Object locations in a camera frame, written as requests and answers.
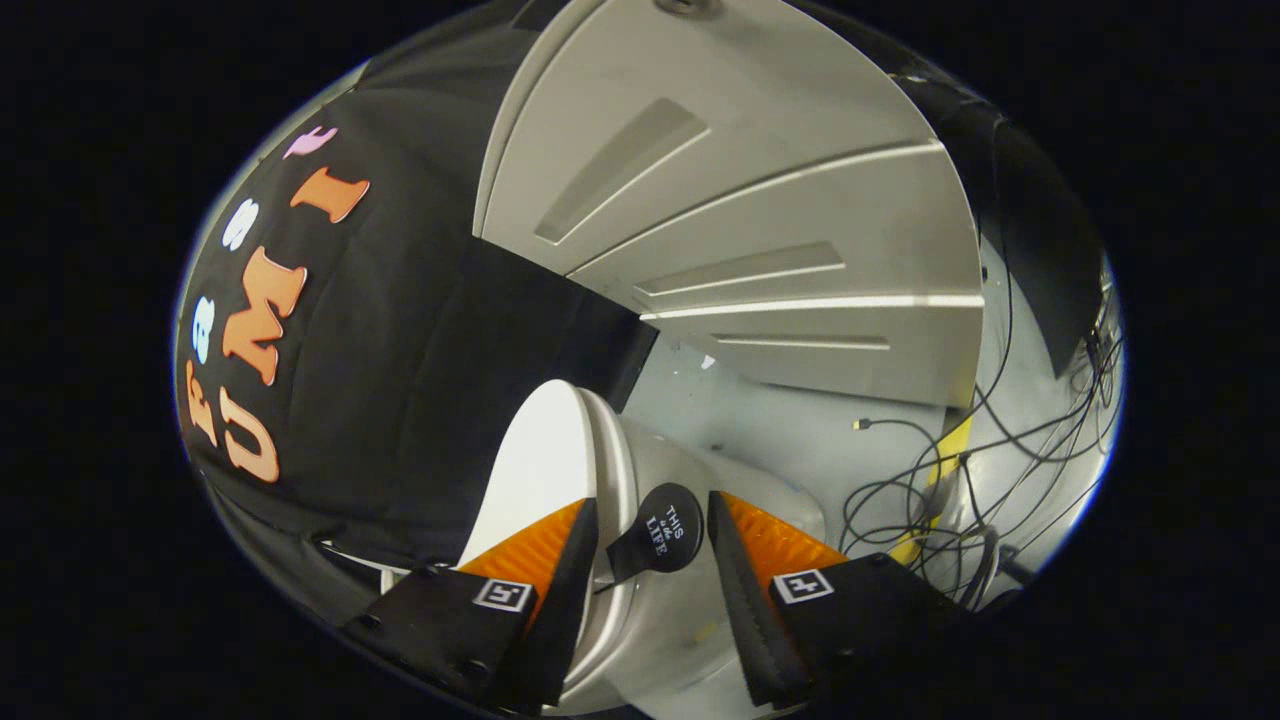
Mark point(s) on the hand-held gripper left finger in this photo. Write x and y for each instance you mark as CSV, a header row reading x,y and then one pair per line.
x,y
570,600

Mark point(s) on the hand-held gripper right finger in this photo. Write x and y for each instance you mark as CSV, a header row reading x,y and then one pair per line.
x,y
745,600

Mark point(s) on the white toilet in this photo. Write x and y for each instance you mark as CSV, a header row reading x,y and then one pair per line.
x,y
690,640

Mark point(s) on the yellow floor tape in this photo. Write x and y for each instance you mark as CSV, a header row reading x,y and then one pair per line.
x,y
950,452

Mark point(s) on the black backdrop cloth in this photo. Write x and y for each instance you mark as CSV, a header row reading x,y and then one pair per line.
x,y
380,330

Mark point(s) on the white drawer cabinet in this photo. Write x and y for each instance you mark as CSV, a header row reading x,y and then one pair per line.
x,y
760,200

